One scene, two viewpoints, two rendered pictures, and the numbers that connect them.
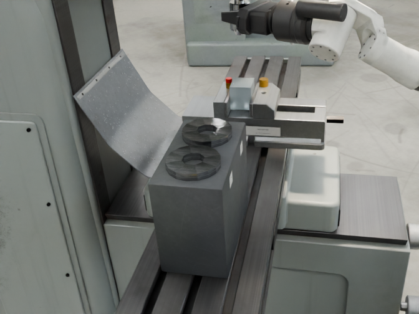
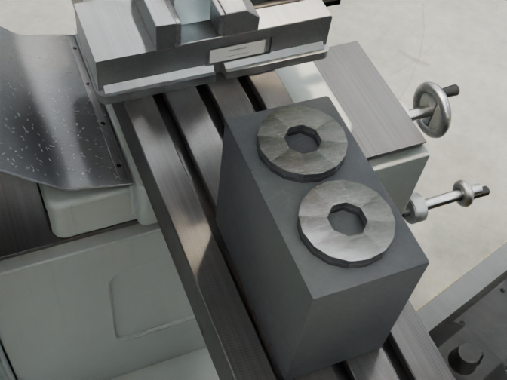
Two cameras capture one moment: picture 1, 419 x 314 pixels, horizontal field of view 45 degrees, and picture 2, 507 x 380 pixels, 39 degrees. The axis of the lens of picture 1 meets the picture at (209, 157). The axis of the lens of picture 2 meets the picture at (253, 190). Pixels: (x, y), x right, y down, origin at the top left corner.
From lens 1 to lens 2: 0.61 m
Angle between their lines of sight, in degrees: 38
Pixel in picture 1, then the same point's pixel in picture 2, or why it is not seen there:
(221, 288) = (385, 366)
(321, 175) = (300, 83)
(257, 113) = (232, 26)
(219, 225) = (403, 301)
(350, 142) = not seen: outside the picture
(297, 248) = not seen: hidden behind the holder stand
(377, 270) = (388, 186)
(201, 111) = (121, 40)
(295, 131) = (287, 40)
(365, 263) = not seen: hidden behind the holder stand
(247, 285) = (412, 344)
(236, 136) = (345, 133)
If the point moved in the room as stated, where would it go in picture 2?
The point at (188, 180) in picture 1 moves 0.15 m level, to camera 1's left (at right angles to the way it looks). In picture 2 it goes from (369, 265) to (233, 353)
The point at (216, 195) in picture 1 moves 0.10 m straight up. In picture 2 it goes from (418, 271) to (453, 209)
